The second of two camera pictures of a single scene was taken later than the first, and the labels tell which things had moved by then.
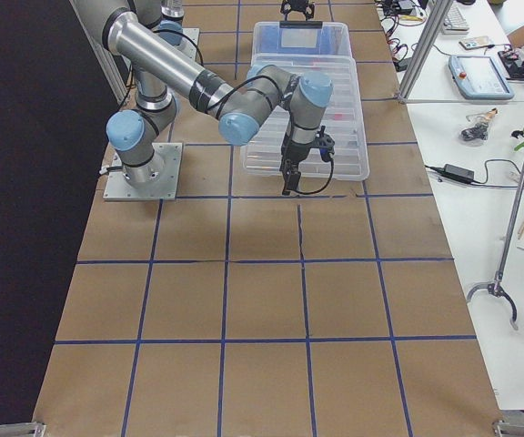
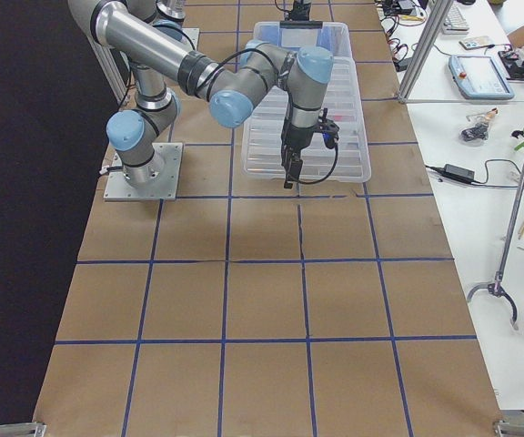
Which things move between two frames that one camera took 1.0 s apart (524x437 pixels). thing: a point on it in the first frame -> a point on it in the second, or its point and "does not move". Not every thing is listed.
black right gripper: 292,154 does not move
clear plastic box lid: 343,122 does not move
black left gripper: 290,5 -> 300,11
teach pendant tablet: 479,77 does not move
